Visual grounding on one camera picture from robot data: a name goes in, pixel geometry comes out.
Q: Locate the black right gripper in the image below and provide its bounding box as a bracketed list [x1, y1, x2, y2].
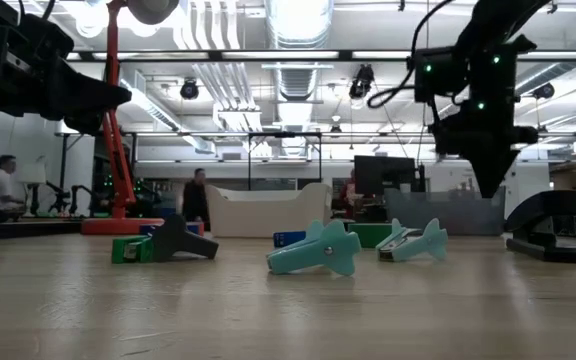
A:
[428, 35, 540, 199]

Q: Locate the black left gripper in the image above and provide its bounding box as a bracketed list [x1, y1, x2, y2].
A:
[0, 14, 134, 137]

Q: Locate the black stapler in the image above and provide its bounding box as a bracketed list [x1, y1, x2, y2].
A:
[504, 189, 576, 265]

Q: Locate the green tape box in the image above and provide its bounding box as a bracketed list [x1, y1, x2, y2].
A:
[347, 222, 395, 250]

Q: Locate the black staple remover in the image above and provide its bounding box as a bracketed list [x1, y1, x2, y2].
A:
[149, 213, 221, 264]

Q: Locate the teal staple remover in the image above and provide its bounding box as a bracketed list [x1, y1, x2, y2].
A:
[266, 218, 363, 278]
[375, 217, 450, 263]

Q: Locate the grey translucent plastic bin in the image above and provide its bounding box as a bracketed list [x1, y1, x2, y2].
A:
[383, 186, 507, 237]

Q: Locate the white table lamp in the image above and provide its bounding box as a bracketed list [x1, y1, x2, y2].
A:
[16, 155, 48, 218]

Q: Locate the black ceiling spotlight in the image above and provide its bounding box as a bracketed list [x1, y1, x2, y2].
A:
[179, 77, 201, 101]
[348, 63, 376, 100]
[532, 82, 556, 101]

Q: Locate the black computer monitor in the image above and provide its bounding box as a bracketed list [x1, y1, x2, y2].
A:
[353, 155, 418, 197]

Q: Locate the person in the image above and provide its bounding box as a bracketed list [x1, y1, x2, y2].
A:
[337, 168, 359, 220]
[181, 167, 211, 231]
[0, 154, 27, 221]

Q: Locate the white plastic bin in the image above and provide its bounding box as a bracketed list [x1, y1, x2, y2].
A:
[204, 181, 334, 239]

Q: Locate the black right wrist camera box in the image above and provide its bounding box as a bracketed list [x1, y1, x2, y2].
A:
[413, 46, 463, 104]

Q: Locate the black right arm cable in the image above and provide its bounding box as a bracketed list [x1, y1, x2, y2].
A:
[366, 0, 457, 110]

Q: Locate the black overhead frame bar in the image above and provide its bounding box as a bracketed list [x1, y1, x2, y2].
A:
[66, 48, 576, 64]

